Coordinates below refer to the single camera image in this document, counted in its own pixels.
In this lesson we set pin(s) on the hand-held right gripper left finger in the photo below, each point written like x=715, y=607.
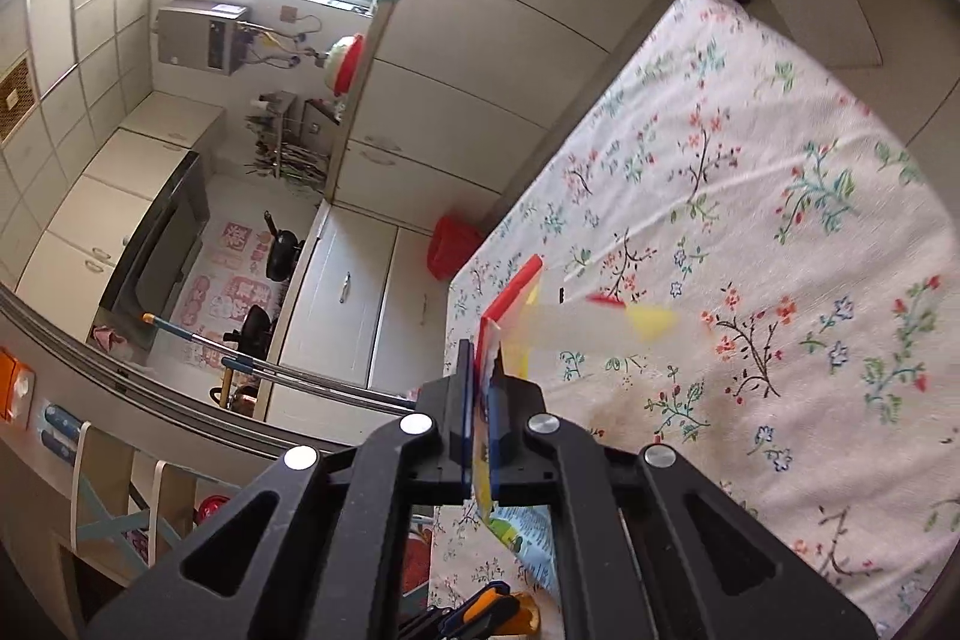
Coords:
x=465, y=400

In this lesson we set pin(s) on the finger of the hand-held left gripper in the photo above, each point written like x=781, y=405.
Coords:
x=457, y=621

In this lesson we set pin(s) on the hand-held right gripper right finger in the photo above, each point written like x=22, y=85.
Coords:
x=493, y=419

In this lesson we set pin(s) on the red and yellow packet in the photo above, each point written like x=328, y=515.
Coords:
x=517, y=310

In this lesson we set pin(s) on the printed snack packet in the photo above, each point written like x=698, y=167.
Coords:
x=525, y=535

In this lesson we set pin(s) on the white base cabinet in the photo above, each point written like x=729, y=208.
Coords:
x=337, y=310

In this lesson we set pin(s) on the red waste bin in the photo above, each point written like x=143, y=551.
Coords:
x=452, y=244

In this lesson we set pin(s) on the metal mop with blue fittings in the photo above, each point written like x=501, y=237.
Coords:
x=300, y=374

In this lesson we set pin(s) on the black pot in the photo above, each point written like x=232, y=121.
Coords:
x=251, y=329

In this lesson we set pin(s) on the black frying pan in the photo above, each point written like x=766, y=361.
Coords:
x=281, y=254

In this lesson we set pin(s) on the small red object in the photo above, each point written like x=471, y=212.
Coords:
x=214, y=509

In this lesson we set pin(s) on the metal utensil rack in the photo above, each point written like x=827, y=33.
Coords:
x=289, y=149

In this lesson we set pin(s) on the white tall cupboard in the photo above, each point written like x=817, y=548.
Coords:
x=450, y=85

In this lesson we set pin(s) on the floral tablecloth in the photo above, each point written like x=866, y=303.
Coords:
x=750, y=197

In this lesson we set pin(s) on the black range hood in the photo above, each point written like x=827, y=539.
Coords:
x=161, y=235

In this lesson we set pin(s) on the red and white bowl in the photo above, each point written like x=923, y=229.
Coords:
x=346, y=64

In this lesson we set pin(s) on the white chair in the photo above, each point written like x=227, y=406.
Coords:
x=81, y=475

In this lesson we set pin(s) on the grey water heater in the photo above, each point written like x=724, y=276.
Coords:
x=199, y=36

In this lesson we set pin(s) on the blue wall fitting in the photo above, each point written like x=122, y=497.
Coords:
x=60, y=424

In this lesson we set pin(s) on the white wall cabinet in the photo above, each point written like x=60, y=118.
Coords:
x=112, y=175

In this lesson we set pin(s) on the orange wall switch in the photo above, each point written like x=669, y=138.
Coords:
x=15, y=385

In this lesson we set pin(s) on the wall vent grille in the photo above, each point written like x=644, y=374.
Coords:
x=15, y=96

